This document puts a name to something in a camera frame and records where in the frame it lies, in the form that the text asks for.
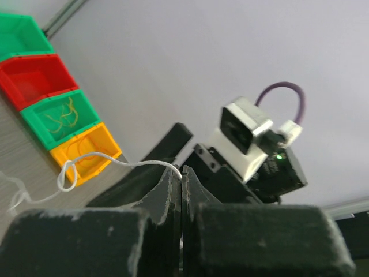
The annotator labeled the green storage bin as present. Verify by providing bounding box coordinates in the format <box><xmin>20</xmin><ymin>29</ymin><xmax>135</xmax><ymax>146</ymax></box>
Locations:
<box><xmin>20</xmin><ymin>89</ymin><xmax>101</xmax><ymax>151</ymax></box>
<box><xmin>1</xmin><ymin>13</ymin><xmax>55</xmax><ymax>62</ymax></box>

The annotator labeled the white wire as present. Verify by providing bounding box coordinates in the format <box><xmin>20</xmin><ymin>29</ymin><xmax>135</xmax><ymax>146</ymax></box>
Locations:
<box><xmin>0</xmin><ymin>152</ymin><xmax>183</xmax><ymax>216</ymax></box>

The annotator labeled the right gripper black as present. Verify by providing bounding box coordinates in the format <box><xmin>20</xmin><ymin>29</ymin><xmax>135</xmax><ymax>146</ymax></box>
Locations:
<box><xmin>183</xmin><ymin>144</ymin><xmax>307</xmax><ymax>204</ymax></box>

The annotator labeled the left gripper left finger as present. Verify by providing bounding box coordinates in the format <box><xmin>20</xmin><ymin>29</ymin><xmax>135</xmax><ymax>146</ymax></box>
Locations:
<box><xmin>135</xmin><ymin>169</ymin><xmax>182</xmax><ymax>276</ymax></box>

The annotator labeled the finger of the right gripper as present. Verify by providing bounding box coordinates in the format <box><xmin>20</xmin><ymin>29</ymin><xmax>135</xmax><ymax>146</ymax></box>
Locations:
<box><xmin>86</xmin><ymin>122</ymin><xmax>193</xmax><ymax>208</ymax></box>

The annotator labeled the red storage bin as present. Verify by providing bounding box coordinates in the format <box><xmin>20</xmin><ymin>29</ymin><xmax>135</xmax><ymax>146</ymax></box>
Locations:
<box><xmin>1</xmin><ymin>54</ymin><xmax>79</xmax><ymax>111</ymax></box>

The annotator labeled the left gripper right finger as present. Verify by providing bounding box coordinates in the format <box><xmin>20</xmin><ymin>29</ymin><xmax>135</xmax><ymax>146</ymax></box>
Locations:
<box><xmin>181</xmin><ymin>166</ymin><xmax>231</xmax><ymax>276</ymax></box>

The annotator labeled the near green storage bin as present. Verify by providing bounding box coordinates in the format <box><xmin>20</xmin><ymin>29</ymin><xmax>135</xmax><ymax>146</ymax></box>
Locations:
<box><xmin>20</xmin><ymin>89</ymin><xmax>101</xmax><ymax>151</ymax></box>

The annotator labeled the red wire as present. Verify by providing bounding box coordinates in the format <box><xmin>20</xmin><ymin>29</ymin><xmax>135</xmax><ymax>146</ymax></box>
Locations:
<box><xmin>66</xmin><ymin>137</ymin><xmax>112</xmax><ymax>170</ymax></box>

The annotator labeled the far green storage bin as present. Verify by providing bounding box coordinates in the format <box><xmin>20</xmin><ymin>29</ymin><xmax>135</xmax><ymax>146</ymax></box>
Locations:
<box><xmin>1</xmin><ymin>13</ymin><xmax>55</xmax><ymax>62</ymax></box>

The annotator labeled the yellow storage bin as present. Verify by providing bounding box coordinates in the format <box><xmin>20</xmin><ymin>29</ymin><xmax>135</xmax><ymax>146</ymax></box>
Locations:
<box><xmin>50</xmin><ymin>123</ymin><xmax>122</xmax><ymax>186</ymax></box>

